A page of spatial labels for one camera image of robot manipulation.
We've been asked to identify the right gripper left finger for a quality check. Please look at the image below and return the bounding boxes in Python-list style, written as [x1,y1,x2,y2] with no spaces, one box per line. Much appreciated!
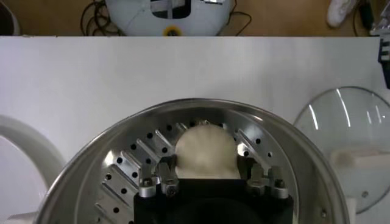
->
[138,154,180,198]

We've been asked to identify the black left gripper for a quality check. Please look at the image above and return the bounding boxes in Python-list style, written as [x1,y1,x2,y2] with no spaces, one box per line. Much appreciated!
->
[377,35,390,89]

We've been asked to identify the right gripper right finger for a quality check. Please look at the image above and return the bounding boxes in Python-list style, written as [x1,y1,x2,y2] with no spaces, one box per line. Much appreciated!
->
[238,156,289,199]

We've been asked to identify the white steamed baozi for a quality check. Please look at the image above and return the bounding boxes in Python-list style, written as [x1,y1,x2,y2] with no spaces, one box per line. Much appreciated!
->
[174,124,241,180]

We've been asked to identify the glass lid with white handle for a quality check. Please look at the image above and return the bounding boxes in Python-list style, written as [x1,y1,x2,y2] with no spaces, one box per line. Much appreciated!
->
[292,86,390,215]

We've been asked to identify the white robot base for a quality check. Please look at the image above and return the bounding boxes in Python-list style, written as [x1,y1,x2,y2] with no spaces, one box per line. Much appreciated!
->
[105,0,232,37]

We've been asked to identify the steel steamer basket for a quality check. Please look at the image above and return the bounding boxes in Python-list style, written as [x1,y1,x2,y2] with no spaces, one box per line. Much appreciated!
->
[5,97,351,224]

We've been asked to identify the white shoe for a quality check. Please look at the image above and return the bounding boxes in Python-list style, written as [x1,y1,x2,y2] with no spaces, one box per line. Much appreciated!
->
[326,0,357,28]

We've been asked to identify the white round plate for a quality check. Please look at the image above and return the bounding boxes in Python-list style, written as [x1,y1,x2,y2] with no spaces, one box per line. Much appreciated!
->
[0,114,66,220]

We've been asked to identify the dark round bin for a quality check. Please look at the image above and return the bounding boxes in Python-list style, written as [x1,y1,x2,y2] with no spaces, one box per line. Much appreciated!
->
[0,0,21,37]

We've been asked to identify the black floor cables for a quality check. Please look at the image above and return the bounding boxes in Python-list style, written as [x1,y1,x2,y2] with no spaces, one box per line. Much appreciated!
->
[352,0,376,37]

